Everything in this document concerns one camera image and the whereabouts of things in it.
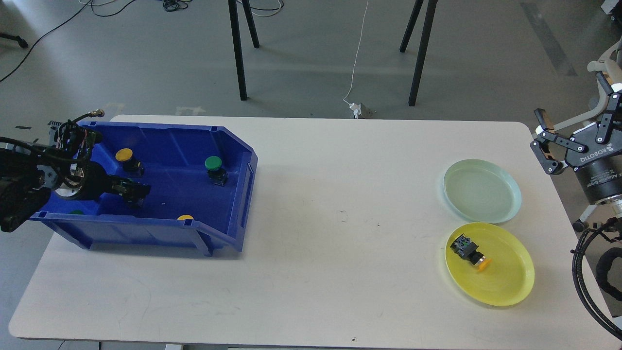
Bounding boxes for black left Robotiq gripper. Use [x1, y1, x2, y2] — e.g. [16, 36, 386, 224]
[73, 162, 151, 209]

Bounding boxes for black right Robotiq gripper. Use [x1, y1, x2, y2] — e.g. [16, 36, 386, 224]
[530, 71, 622, 204]

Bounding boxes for yellow push button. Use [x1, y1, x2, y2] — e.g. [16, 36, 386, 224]
[449, 234, 492, 272]
[115, 148, 145, 176]

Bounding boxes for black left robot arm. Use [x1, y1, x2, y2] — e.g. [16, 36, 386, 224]
[0, 109, 151, 232]

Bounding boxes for pale green plate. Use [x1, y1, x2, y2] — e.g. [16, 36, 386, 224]
[442, 158, 522, 224]

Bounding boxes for yellow plate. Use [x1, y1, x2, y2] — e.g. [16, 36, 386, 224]
[445, 222, 535, 307]

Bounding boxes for blue plastic storage bin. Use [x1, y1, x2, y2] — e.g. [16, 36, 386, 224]
[31, 122, 258, 256]

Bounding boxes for black tripod right legs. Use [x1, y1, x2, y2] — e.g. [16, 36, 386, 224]
[398, 0, 438, 106]

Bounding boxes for black tripod legs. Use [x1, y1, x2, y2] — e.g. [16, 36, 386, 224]
[227, 0, 260, 101]
[398, 0, 438, 106]

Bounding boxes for black tripod left legs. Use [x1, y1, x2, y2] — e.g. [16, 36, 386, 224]
[227, 0, 260, 101]

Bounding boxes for black floor cables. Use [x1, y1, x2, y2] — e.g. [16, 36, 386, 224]
[0, 0, 285, 83]

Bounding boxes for white cable with plug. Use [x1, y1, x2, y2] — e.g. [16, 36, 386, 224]
[343, 0, 377, 119]

